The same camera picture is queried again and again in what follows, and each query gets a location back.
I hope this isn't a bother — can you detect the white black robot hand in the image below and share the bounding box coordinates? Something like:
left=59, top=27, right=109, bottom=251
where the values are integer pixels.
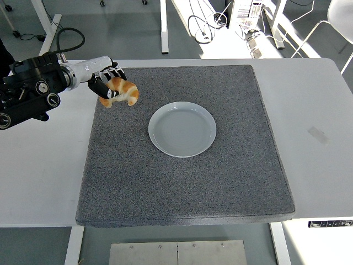
left=72, top=56, right=127, bottom=100

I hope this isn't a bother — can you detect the golden croissant bread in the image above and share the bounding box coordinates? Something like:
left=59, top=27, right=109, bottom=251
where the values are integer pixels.
left=99, top=76, right=140, bottom=108

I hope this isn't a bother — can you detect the round grey plate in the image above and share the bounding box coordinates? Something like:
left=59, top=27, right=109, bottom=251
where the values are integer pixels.
left=148, top=101, right=217, bottom=158

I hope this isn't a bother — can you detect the grey metal plate with screws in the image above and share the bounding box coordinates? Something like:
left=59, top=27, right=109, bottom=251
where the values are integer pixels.
left=109, top=240, right=248, bottom=265

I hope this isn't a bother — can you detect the person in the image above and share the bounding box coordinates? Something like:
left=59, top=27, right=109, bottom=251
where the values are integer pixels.
left=0, top=38, right=15, bottom=80

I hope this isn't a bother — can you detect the grey wheeled stand leg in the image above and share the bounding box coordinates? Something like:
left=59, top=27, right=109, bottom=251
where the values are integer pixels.
left=0, top=0, right=22, bottom=39

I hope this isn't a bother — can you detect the grey fabric mat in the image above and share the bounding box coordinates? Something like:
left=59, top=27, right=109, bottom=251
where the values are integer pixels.
left=74, top=64, right=296, bottom=229

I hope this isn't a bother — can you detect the white computer case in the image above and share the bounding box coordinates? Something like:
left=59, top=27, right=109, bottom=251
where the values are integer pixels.
left=228, top=0, right=270, bottom=30

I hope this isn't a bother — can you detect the grey power strip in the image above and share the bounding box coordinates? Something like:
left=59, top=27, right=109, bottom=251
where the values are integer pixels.
left=246, top=29, right=266, bottom=59

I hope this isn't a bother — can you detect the white table leg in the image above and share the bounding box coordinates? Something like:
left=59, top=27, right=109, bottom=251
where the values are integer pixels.
left=269, top=222, right=292, bottom=265
left=63, top=226, right=85, bottom=265

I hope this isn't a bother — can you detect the grey tape piece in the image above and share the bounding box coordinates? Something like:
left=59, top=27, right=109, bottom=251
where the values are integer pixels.
left=307, top=125, right=330, bottom=146

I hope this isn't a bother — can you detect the white chair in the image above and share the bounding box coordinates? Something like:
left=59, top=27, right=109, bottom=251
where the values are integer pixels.
left=291, top=0, right=353, bottom=75

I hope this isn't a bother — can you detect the table height control panel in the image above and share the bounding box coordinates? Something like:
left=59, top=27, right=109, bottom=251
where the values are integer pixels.
left=308, top=219, right=353, bottom=229

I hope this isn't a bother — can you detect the thin black floor cable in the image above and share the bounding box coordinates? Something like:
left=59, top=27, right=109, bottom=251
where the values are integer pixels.
left=19, top=20, right=66, bottom=43

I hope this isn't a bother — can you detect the black looped floor cable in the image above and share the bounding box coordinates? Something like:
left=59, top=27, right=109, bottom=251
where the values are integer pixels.
left=188, top=12, right=229, bottom=45

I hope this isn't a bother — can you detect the white floor cable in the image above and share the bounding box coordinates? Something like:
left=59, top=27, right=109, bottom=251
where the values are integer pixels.
left=261, top=0, right=315, bottom=44

